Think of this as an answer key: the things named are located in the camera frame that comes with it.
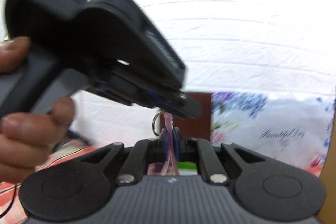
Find purple keychain with ring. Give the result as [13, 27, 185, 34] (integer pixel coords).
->
[147, 110, 179, 176]

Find person's left hand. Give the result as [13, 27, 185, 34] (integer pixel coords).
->
[0, 36, 76, 184]

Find green open storage box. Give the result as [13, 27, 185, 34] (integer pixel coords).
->
[177, 161, 198, 176]

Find floral bedding package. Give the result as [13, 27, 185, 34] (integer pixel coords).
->
[210, 92, 335, 176]

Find plaid red blanket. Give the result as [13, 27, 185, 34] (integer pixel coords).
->
[1, 140, 97, 224]

